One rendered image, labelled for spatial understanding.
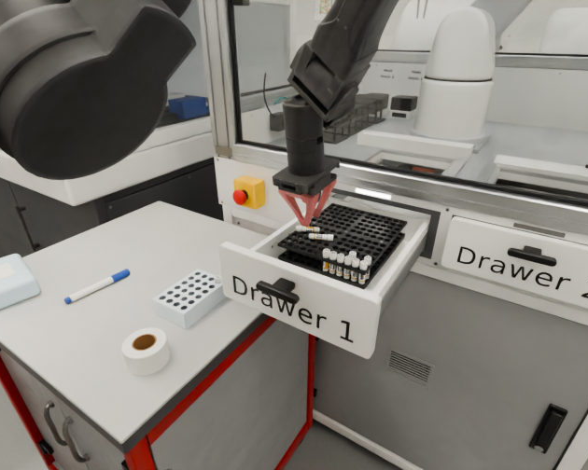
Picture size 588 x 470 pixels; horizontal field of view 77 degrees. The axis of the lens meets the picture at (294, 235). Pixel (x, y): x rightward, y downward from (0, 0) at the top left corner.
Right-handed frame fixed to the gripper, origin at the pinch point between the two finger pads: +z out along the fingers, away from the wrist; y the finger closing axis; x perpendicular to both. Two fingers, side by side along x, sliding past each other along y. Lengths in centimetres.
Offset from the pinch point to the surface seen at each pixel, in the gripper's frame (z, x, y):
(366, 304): 3.8, -15.8, -10.1
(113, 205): 23, 81, 4
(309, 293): 5.6, -6.7, -10.8
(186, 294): 15.3, 19.9, -15.4
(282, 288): 4.0, -3.6, -13.4
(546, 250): 9.3, -34.5, 22.6
